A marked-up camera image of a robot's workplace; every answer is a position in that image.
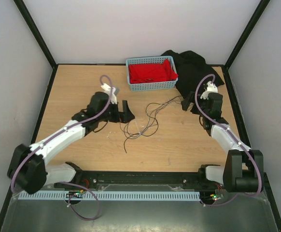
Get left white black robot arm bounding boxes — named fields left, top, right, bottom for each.
left=7, top=92, right=135, bottom=194

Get red cloth in basket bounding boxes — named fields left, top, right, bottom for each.
left=128, top=59, right=178, bottom=84

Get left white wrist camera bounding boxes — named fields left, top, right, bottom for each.
left=101, top=83, right=120, bottom=104

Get black cloth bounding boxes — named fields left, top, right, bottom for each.
left=162, top=50, right=224, bottom=98

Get black wire bundle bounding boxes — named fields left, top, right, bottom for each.
left=123, top=95, right=184, bottom=154

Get light blue slotted cable duct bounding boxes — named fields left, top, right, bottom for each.
left=18, top=190, right=200, bottom=202

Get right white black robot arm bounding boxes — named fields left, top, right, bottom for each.
left=181, top=91, right=264, bottom=194

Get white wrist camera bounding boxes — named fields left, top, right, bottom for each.
left=200, top=81, right=218, bottom=100
left=101, top=83, right=120, bottom=104

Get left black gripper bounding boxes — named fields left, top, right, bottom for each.
left=98, top=99, right=134, bottom=123

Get light blue plastic basket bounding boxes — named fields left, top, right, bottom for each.
left=126, top=56, right=178, bottom=92

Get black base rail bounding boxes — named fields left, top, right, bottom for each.
left=46, top=170, right=268, bottom=190

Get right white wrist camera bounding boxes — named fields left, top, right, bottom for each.
left=200, top=81, right=218, bottom=100

